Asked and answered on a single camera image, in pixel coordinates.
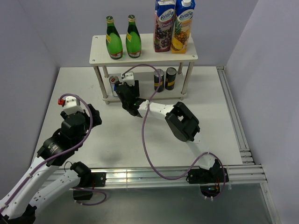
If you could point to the purple grape juice carton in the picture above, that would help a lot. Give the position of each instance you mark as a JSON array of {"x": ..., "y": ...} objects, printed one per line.
[{"x": 164, "y": 17}]

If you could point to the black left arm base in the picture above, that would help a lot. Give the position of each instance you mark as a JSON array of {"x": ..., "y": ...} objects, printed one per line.
[{"x": 95, "y": 179}]

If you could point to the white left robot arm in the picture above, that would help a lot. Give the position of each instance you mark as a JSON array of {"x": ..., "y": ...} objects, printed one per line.
[{"x": 28, "y": 197}]

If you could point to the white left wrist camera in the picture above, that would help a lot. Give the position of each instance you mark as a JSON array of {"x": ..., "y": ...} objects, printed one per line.
[{"x": 70, "y": 104}]

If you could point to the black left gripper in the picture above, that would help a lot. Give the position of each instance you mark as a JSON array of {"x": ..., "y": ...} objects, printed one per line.
[{"x": 97, "y": 120}]

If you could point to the dark can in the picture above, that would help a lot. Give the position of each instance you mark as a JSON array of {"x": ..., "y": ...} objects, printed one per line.
[
  {"x": 170, "y": 78},
  {"x": 159, "y": 80}
]

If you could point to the aluminium frame rail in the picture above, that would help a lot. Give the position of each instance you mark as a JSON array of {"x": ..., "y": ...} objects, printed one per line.
[{"x": 119, "y": 147}]

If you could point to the yellow pineapple juice carton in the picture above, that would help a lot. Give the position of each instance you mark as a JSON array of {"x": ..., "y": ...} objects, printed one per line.
[{"x": 184, "y": 11}]

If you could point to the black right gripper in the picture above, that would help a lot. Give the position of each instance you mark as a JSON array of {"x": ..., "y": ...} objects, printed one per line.
[{"x": 136, "y": 88}]

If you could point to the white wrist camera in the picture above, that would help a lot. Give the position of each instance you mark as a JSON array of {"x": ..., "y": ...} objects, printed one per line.
[
  {"x": 70, "y": 104},
  {"x": 128, "y": 78}
]

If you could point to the green glass bottle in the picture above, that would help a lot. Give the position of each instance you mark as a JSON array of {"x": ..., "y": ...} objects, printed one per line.
[
  {"x": 113, "y": 40},
  {"x": 133, "y": 39}
]

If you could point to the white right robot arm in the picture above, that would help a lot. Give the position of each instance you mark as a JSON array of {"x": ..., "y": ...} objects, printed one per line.
[{"x": 181, "y": 121}]

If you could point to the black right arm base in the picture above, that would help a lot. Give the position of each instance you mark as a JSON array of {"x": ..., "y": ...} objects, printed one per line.
[{"x": 209, "y": 181}]

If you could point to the silver blue can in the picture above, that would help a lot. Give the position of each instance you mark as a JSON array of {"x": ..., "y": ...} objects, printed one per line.
[{"x": 113, "y": 80}]

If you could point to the white two-tier shelf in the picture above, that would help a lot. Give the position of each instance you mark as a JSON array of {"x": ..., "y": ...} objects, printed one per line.
[{"x": 111, "y": 60}]

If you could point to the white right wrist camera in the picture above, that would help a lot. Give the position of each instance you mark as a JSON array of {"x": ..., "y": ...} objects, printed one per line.
[{"x": 128, "y": 78}]

